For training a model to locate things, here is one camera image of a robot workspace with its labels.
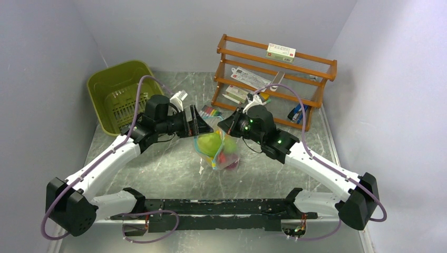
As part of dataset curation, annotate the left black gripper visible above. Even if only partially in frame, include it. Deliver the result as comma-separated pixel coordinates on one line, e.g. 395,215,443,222
157,104,213,139

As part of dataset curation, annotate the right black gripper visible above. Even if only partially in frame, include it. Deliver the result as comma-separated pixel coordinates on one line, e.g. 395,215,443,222
218,106,264,145

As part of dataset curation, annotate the green lime toy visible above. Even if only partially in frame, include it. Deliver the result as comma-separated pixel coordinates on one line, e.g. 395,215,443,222
223,137,238,154

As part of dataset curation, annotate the pale green cabbage toy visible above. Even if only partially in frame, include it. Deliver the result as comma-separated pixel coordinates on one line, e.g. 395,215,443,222
197,133,222,157

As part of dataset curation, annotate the clear zip bag blue zipper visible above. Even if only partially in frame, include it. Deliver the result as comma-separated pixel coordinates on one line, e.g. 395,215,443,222
194,126,240,170

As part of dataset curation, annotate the red chili toy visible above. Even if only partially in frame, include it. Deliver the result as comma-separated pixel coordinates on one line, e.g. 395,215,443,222
216,151,233,167

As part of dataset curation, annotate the purple onion toy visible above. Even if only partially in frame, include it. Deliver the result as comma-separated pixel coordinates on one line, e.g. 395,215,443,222
225,161,239,170

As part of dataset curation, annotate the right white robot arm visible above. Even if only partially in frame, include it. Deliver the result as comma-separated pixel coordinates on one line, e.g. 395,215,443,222
218,105,380,230

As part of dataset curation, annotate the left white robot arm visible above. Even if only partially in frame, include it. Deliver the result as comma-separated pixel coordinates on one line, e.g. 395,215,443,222
44,95,213,237

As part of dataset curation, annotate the pack of coloured markers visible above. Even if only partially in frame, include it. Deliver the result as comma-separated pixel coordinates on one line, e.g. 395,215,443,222
199,105,222,118

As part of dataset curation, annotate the small white box lower shelf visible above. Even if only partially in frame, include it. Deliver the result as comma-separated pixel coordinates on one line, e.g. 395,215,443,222
222,85,248,104

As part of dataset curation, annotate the flat white packaged item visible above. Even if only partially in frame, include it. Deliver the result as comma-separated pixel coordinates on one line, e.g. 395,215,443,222
230,66,271,90

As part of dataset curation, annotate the blue stapler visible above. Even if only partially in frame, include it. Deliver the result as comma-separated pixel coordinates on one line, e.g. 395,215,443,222
287,104,310,124

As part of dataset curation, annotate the orange wooden shelf rack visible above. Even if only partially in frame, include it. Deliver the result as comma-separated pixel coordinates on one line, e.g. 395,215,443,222
211,34,337,131

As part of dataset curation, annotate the white green box on shelf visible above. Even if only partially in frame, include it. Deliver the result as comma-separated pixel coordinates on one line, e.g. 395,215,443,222
266,43,296,63

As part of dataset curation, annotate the olive green plastic basket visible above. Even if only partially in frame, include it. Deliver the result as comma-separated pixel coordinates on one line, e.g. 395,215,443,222
87,60,153,137

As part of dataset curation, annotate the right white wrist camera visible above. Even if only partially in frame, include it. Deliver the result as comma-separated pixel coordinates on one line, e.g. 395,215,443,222
242,93,264,114

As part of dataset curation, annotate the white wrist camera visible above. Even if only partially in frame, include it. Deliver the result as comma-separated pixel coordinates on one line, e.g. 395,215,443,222
170,90,188,111
242,93,264,114

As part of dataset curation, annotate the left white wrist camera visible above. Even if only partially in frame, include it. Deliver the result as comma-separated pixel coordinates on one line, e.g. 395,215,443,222
170,90,188,111

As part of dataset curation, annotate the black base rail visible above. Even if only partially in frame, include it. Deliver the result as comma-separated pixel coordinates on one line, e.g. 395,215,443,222
110,198,318,232

